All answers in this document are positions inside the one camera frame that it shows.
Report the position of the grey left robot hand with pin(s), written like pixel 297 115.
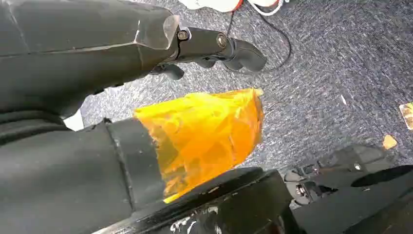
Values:
pixel 64 61

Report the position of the white flat piece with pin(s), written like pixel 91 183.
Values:
pixel 75 122

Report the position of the black robot leg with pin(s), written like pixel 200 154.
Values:
pixel 238 200

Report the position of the small white paper scrap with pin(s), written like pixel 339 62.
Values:
pixel 343 100

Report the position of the small yellow paper scrap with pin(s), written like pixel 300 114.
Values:
pixel 389 142

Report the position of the printed card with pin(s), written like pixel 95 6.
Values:
pixel 407 115

